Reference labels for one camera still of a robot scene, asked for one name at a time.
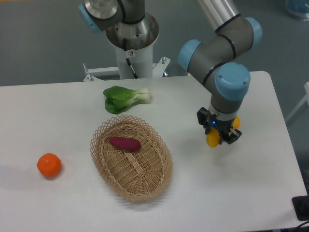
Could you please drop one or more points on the black device at edge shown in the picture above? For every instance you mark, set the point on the black device at edge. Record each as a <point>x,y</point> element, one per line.
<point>301,207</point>

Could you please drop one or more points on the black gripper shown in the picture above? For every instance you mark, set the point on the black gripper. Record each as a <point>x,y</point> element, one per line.
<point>221,122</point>

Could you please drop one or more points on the purple sweet potato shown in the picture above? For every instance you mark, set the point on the purple sweet potato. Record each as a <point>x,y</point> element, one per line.
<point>129,144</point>

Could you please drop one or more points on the white frame at right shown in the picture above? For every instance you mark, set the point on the white frame at right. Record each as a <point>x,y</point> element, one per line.
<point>299,108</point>

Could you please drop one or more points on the yellow mango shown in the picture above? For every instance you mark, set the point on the yellow mango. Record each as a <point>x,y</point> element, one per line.
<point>213,138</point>

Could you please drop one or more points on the blue object top right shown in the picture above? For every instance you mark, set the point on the blue object top right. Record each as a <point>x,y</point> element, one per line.
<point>299,9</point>

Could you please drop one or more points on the orange tangerine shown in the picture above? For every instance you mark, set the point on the orange tangerine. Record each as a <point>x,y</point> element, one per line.
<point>49,165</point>

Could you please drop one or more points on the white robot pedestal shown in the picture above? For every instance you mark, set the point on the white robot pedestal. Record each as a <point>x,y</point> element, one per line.
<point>133,45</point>

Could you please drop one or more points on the green bok choy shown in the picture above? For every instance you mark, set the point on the green bok choy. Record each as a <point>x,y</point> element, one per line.
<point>119,99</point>

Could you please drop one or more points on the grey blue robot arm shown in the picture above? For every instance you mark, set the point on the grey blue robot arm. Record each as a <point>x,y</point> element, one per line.
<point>212,64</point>

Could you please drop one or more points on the woven wicker basket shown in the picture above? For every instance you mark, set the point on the woven wicker basket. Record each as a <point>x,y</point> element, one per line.
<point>138,175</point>

